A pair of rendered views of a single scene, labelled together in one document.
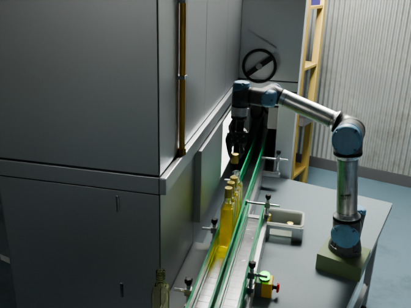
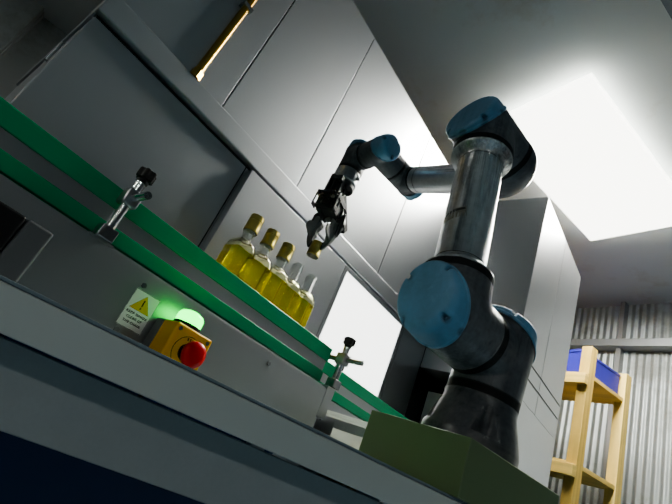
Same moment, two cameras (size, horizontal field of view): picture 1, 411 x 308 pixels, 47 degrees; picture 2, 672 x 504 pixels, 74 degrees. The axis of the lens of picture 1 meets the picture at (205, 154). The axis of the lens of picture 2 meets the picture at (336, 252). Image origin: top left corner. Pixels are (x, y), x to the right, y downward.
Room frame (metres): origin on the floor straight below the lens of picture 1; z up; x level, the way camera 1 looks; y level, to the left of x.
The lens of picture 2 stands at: (1.17, -0.81, 0.72)
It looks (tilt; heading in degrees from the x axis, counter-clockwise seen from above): 25 degrees up; 35
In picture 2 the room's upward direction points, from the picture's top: 24 degrees clockwise
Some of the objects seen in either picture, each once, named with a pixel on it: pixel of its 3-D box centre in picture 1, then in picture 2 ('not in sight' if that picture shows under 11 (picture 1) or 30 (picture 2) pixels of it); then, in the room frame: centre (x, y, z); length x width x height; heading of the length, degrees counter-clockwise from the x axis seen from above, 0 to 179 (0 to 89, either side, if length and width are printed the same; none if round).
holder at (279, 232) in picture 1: (276, 224); (359, 450); (2.20, -0.38, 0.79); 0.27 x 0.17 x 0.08; 78
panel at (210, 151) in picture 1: (218, 152); (320, 306); (2.30, -0.06, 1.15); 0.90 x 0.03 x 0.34; 168
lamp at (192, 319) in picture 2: (265, 275); (189, 320); (1.67, -0.26, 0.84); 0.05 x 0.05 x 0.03
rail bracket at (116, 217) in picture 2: (257, 277); (132, 203); (1.51, -0.21, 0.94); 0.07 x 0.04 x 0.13; 78
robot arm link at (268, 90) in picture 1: (263, 96); (382, 155); (2.01, -0.25, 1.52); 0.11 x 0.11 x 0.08; 66
